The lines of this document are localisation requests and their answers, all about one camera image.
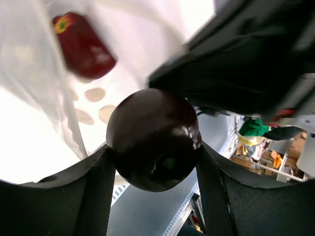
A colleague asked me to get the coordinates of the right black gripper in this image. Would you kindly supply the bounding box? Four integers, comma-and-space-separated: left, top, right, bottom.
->
149, 0, 315, 122

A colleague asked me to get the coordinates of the dark red apple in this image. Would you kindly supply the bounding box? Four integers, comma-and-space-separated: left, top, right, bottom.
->
52, 11, 116, 80

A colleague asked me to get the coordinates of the dark purple plum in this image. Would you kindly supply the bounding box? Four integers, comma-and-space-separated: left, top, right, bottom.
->
106, 88, 202, 192

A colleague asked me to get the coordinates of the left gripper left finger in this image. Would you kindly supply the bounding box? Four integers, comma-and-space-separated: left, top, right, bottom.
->
0, 146, 115, 236

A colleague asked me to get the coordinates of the clear zip top bag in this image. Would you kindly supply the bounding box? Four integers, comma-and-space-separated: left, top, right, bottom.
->
0, 0, 216, 184

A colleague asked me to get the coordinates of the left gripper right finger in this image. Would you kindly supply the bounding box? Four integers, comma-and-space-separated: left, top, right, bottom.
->
196, 144, 315, 236

